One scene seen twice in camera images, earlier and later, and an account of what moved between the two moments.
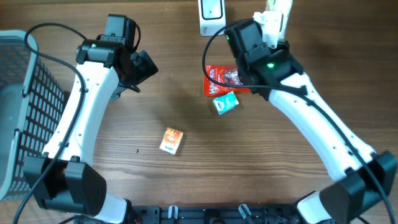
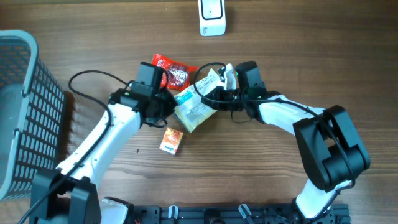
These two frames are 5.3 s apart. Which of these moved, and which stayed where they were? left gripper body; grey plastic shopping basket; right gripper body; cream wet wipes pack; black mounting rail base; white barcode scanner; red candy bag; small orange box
Moved: cream wet wipes pack; red candy bag; left gripper body; right gripper body
Stayed: small orange box; black mounting rail base; grey plastic shopping basket; white barcode scanner
